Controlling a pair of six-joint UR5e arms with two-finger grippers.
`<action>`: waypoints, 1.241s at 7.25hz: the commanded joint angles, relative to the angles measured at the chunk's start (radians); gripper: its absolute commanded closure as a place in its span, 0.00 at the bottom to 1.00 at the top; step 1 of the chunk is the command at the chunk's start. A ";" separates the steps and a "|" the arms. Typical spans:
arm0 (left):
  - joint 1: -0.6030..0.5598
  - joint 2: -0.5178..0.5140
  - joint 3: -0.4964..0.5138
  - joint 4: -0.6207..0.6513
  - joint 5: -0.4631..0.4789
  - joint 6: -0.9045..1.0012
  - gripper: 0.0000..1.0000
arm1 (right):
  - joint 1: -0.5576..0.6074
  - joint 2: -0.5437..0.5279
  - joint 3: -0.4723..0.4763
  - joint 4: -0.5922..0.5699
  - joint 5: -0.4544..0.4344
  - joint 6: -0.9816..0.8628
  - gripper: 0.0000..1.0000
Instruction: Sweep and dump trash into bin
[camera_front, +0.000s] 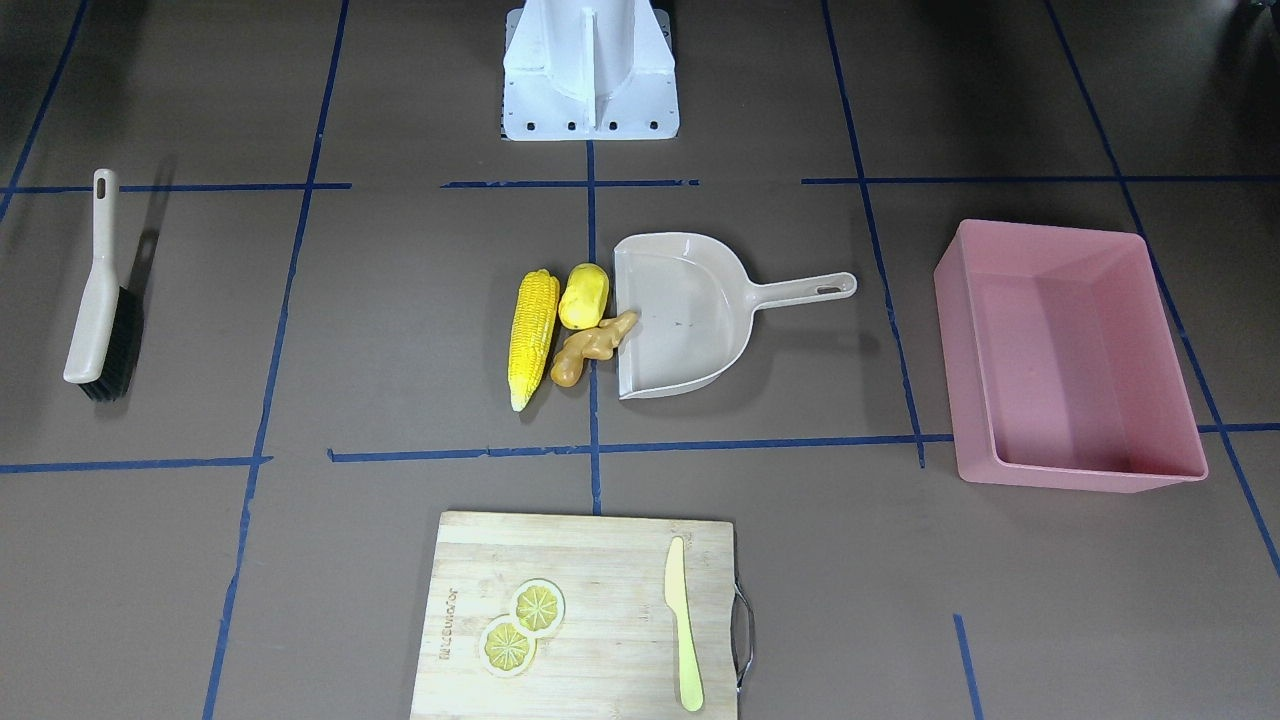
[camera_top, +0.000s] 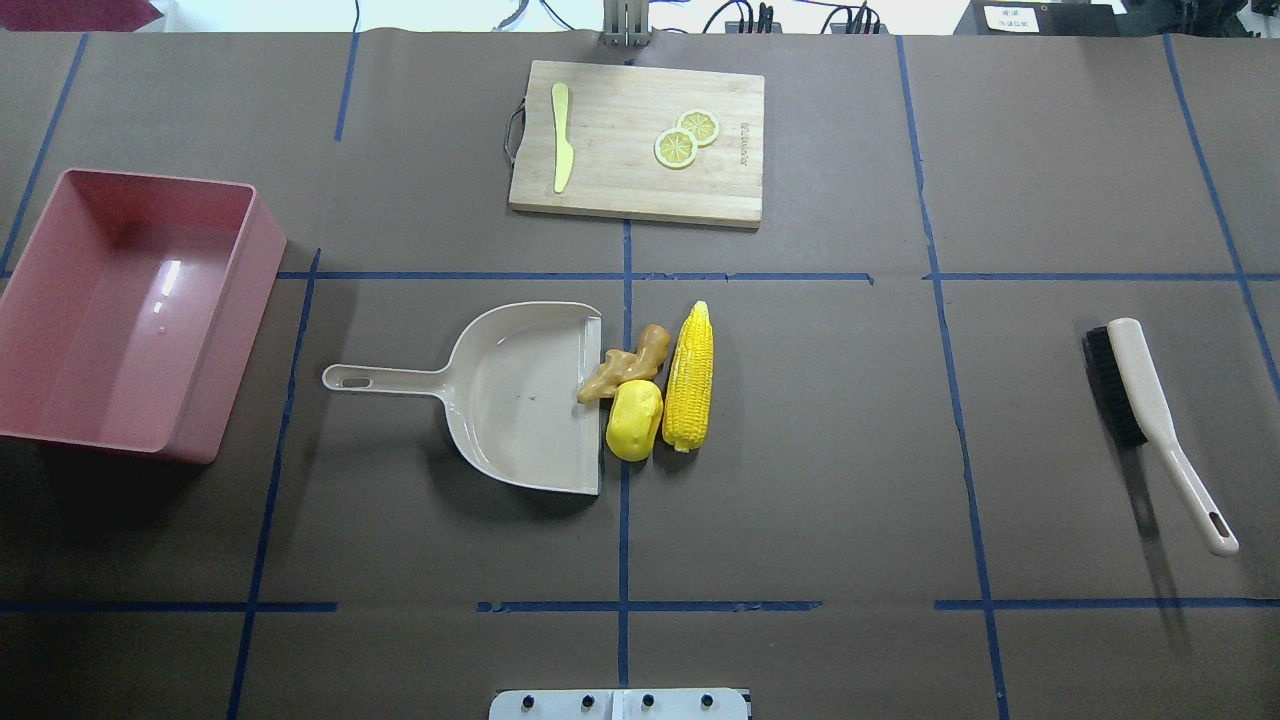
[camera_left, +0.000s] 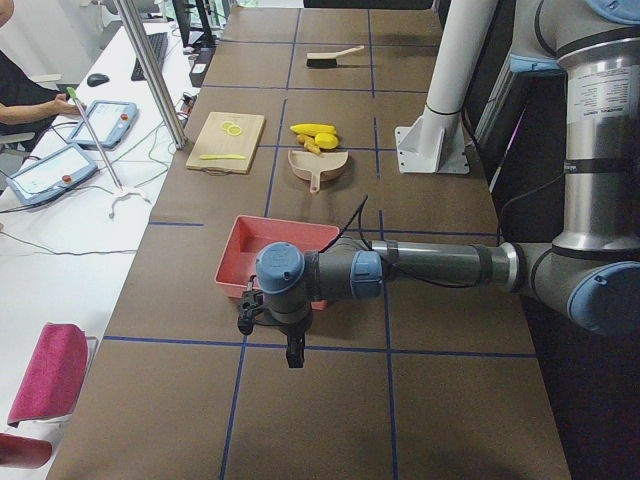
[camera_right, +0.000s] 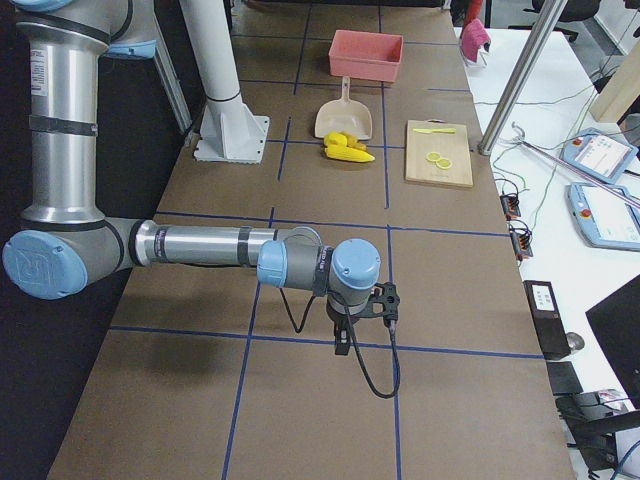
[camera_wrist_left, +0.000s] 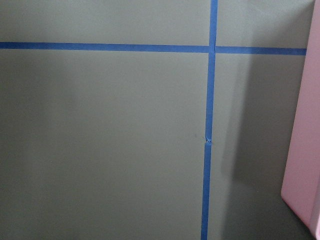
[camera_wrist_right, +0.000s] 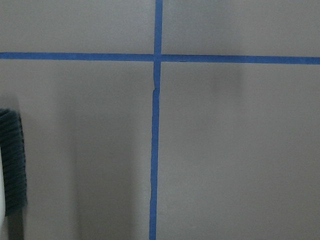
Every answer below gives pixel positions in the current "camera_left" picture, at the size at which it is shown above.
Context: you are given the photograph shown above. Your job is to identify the black computer keyboard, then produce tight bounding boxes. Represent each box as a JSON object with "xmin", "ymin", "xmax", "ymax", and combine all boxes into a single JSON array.
[{"xmin": 130, "ymin": 32, "xmax": 170, "ymax": 82}]

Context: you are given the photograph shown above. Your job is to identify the blue teach pendant near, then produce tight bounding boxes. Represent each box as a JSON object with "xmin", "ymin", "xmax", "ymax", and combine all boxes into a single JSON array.
[{"xmin": 7, "ymin": 144, "xmax": 97, "ymax": 205}]

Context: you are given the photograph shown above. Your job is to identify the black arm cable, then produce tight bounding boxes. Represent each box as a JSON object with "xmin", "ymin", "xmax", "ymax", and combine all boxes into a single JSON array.
[{"xmin": 319, "ymin": 194, "xmax": 484, "ymax": 289}]

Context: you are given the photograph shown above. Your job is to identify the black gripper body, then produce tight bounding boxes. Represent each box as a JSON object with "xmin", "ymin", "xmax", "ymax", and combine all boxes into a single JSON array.
[{"xmin": 237, "ymin": 289, "xmax": 313, "ymax": 350}]

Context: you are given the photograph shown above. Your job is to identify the aluminium frame post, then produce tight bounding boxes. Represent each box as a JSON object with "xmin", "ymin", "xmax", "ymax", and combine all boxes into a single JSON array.
[{"xmin": 114, "ymin": 0, "xmax": 187, "ymax": 150}]

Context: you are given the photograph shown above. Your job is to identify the blue teach pendant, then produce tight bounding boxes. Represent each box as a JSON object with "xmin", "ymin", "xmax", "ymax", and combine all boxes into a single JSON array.
[
  {"xmin": 7, "ymin": 144, "xmax": 97, "ymax": 205},
  {"xmin": 66, "ymin": 100, "xmax": 138, "ymax": 150}
]

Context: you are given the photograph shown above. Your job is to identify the yellow toy corn cob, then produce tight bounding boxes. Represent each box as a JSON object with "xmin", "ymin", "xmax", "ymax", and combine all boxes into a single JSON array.
[{"xmin": 290, "ymin": 123, "xmax": 337, "ymax": 137}]

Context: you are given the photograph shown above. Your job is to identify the beige hand brush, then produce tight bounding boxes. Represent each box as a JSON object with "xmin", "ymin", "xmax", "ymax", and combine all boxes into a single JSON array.
[{"xmin": 306, "ymin": 45, "xmax": 364, "ymax": 69}]

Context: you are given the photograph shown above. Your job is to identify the yellow plastic knife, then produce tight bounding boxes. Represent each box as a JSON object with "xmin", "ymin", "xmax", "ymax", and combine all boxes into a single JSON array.
[{"xmin": 199, "ymin": 153, "xmax": 246, "ymax": 161}]

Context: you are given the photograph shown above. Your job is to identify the white curved hook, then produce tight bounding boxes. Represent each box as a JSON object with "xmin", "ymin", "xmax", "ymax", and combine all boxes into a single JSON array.
[{"xmin": 108, "ymin": 186, "xmax": 151, "ymax": 219}]

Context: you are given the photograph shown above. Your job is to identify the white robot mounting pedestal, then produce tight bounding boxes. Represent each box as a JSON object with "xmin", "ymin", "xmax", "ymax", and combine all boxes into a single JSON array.
[{"xmin": 395, "ymin": 0, "xmax": 497, "ymax": 175}]

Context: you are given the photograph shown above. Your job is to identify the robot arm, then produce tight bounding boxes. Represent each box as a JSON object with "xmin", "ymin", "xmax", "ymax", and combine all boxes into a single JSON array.
[{"xmin": 229, "ymin": 1, "xmax": 639, "ymax": 368}]

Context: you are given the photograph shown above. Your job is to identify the bamboo cutting board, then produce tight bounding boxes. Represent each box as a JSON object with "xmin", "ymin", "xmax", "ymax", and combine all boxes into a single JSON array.
[{"xmin": 186, "ymin": 112, "xmax": 265, "ymax": 175}]

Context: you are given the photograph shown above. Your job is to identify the pink plastic bin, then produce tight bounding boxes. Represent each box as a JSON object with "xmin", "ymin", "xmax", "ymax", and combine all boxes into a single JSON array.
[{"xmin": 215, "ymin": 215, "xmax": 340, "ymax": 299}]

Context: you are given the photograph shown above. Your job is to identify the blue teach pendant far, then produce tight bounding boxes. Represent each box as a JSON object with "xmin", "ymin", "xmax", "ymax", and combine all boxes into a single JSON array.
[{"xmin": 66, "ymin": 100, "xmax": 138, "ymax": 150}]

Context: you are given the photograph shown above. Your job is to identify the metal rod green tip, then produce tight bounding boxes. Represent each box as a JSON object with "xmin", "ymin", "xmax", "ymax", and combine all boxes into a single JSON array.
[{"xmin": 66, "ymin": 87, "xmax": 124, "ymax": 192}]

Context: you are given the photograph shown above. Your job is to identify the brown toy ginger root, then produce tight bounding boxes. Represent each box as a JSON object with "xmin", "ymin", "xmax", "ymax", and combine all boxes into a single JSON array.
[{"xmin": 296, "ymin": 134, "xmax": 322, "ymax": 155}]

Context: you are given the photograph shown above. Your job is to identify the black computer mouse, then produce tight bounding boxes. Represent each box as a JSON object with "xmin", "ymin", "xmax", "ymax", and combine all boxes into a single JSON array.
[{"xmin": 86, "ymin": 73, "xmax": 109, "ymax": 87}]

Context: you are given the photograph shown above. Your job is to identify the yellow toy potato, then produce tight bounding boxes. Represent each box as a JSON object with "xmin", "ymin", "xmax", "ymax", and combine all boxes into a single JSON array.
[{"xmin": 314, "ymin": 133, "xmax": 340, "ymax": 150}]

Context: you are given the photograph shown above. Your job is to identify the beige plastic dustpan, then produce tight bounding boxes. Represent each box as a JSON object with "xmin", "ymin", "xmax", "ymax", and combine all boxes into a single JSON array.
[{"xmin": 288, "ymin": 150, "xmax": 349, "ymax": 194}]

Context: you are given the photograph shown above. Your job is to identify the seated person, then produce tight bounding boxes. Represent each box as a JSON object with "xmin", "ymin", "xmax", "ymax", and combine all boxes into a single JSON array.
[{"xmin": 0, "ymin": 0, "xmax": 87, "ymax": 137}]

